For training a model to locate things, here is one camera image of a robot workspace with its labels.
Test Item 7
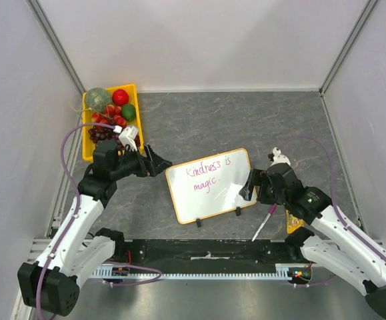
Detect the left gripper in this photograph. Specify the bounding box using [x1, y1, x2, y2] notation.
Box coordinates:
[111, 143, 172, 180]

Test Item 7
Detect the pink capped whiteboard marker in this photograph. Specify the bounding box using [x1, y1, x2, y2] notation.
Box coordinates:
[251, 204, 277, 242]

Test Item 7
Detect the yellow framed whiteboard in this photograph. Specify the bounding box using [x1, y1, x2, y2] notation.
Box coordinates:
[165, 148, 257, 225]

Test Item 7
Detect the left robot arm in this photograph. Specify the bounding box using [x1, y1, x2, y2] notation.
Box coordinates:
[17, 140, 172, 317]

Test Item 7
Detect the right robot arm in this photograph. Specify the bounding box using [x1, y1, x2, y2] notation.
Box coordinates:
[239, 163, 386, 319]

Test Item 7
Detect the yellow candy packet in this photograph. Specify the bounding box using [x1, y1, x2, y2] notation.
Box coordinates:
[285, 209, 305, 234]

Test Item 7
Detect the dark green lime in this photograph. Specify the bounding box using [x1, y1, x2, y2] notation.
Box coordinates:
[121, 103, 136, 122]

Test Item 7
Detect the purple grape bunch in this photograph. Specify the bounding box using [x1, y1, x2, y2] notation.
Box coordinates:
[88, 123, 141, 150]

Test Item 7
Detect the yellow plastic bin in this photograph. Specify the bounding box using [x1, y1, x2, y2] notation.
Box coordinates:
[81, 84, 144, 162]

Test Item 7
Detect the red apple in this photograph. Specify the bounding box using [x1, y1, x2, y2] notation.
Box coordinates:
[112, 89, 129, 106]

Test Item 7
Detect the green melon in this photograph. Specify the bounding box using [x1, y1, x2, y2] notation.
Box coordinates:
[84, 87, 113, 113]

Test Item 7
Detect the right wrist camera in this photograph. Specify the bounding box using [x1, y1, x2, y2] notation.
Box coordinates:
[268, 147, 291, 166]

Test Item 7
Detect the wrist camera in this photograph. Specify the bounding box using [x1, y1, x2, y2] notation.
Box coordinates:
[113, 125, 139, 151]
[268, 147, 291, 166]

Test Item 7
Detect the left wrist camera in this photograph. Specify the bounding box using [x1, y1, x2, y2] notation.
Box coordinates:
[113, 125, 139, 151]

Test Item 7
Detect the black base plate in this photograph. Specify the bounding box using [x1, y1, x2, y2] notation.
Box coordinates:
[111, 239, 308, 274]

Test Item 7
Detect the white cable duct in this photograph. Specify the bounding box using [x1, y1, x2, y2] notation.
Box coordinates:
[89, 265, 311, 281]

